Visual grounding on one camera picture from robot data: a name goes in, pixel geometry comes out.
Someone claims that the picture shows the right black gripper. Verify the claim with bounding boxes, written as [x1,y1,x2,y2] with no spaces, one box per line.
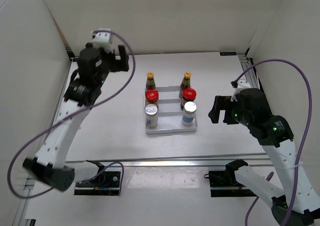
[208,95,253,128]

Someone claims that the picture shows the silver-capped white shaker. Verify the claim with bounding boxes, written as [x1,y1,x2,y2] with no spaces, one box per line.
[181,101,197,126]
[145,104,158,128]

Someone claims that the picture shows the red-lidded sauce jar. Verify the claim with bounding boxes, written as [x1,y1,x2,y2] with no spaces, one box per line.
[145,89,159,107]
[180,87,197,111]

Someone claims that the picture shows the yellow-capped sauce bottle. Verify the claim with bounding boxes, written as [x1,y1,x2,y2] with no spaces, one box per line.
[179,71,192,99]
[145,71,156,91]

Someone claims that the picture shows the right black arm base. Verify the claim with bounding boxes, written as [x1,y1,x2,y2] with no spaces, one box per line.
[203,171,256,198]

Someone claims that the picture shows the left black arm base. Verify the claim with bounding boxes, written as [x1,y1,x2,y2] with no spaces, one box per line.
[73,160,125,196]

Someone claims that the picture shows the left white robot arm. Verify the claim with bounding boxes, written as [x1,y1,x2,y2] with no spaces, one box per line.
[22,43,129,192]

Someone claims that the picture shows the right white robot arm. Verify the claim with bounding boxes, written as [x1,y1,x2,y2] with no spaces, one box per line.
[208,88,320,226]

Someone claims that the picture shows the right black corner label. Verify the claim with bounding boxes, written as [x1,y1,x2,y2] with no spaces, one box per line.
[219,51,238,57]

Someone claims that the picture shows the white divided organizer tray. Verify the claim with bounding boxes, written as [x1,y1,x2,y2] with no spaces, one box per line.
[145,86,198,135]

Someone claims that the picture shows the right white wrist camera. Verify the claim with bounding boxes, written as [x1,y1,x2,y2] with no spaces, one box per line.
[230,79,251,102]

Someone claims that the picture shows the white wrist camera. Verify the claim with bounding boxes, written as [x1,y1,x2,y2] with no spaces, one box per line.
[230,79,251,102]
[91,28,113,53]

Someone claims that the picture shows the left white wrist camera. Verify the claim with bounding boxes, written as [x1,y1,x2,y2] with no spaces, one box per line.
[91,28,113,53]

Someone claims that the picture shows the right aluminium rail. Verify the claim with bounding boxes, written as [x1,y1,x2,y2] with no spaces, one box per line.
[238,54,261,89]

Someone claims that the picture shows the aluminium rail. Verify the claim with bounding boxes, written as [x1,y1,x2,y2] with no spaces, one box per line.
[238,54,261,89]
[24,153,276,187]

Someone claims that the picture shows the front aluminium rail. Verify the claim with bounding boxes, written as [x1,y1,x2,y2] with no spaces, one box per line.
[24,153,276,187]

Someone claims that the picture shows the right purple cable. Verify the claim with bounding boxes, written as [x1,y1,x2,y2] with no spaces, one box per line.
[233,58,313,226]

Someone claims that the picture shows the purple cable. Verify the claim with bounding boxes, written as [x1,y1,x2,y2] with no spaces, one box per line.
[6,29,137,199]
[233,58,313,226]

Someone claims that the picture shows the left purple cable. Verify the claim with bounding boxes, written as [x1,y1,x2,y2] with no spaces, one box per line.
[6,29,137,199]

